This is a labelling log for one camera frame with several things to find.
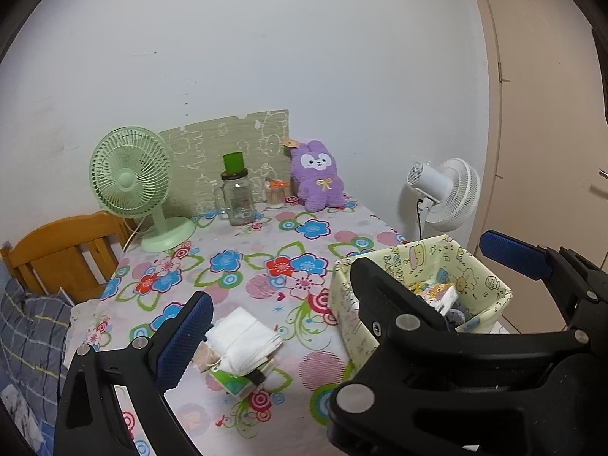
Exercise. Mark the floral tablecloth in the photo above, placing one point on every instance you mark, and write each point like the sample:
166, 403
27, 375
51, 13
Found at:
285, 247

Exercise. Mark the white standing fan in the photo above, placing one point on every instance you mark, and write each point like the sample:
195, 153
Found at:
451, 194

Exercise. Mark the colourful printed cloth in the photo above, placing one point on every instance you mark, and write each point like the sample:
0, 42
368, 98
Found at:
434, 294

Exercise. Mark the white towel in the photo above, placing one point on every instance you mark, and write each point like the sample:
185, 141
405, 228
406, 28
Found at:
242, 337

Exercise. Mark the grey plaid pillow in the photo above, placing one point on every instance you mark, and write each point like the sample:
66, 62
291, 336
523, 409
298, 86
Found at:
33, 337

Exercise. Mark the green desk fan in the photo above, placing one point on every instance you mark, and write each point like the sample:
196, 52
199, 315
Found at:
126, 180

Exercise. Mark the black knit cloth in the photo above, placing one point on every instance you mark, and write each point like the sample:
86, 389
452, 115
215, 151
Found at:
257, 377

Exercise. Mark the beige wooden door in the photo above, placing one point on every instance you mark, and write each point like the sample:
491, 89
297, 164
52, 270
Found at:
546, 128

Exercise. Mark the purple plush bunny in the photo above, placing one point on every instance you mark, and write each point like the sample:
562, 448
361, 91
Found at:
316, 180

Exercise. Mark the small glass jar orange lid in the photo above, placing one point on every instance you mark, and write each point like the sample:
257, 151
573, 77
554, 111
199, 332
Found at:
275, 197

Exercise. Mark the green patterned board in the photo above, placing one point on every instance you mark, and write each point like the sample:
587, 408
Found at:
213, 142

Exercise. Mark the glass mug jar green lid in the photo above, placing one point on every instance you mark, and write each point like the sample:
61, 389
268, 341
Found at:
237, 199

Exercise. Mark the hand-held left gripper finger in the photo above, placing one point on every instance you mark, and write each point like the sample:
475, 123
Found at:
185, 342

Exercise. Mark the green white packet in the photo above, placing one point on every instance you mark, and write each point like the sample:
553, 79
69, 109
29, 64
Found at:
232, 382

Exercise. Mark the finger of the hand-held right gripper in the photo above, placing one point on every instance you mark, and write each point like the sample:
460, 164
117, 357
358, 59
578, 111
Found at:
515, 254
380, 289

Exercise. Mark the beige cloth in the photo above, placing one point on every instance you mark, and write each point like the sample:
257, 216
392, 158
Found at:
209, 358

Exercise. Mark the yellow cartoon fabric storage box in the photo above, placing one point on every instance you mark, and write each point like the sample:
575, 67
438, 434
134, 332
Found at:
475, 266

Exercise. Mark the wooden bed headboard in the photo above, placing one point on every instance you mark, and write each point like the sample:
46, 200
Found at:
57, 247

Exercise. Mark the grey knit gloves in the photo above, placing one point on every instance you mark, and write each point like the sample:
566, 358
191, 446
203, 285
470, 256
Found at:
457, 317

